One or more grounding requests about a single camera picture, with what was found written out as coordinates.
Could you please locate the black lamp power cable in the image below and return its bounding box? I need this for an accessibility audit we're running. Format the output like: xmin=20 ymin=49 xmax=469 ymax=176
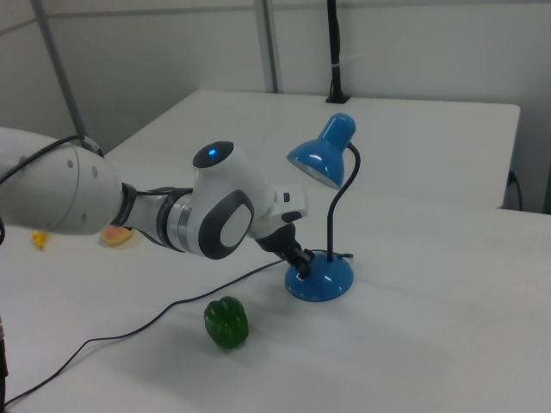
xmin=3 ymin=251 xmax=355 ymax=408

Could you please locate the pink yellow peach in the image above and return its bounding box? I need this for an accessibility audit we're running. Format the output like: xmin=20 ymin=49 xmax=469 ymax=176
xmin=99 ymin=225 xmax=134 ymax=248

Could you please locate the white adjoining table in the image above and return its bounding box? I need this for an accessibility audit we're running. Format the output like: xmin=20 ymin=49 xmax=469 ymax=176
xmin=102 ymin=89 xmax=522 ymax=210

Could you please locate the green bell pepper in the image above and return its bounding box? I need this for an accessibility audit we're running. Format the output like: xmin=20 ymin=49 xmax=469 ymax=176
xmin=203 ymin=296 xmax=251 ymax=349

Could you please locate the black camera pole with clamp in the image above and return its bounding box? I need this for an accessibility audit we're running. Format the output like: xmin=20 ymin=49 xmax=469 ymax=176
xmin=325 ymin=0 xmax=352 ymax=105

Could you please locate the dark cable bundle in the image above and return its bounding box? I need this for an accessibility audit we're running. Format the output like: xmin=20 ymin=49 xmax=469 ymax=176
xmin=0 ymin=213 xmax=10 ymax=380

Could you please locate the blue gooseneck desk lamp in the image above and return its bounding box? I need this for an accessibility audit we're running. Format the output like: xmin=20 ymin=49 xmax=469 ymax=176
xmin=284 ymin=112 xmax=358 ymax=302

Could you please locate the grey partition wall post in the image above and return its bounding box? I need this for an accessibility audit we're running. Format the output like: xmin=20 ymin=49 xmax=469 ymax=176
xmin=252 ymin=0 xmax=282 ymax=94

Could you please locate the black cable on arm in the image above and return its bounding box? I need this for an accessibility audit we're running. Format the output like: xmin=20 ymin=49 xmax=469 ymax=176
xmin=0 ymin=134 xmax=193 ymax=227

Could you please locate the grey metal frame post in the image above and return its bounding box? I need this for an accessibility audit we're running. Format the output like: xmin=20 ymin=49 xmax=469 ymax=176
xmin=31 ymin=0 xmax=89 ymax=139

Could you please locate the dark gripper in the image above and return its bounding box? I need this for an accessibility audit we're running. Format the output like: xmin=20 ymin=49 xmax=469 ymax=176
xmin=257 ymin=221 xmax=314 ymax=278

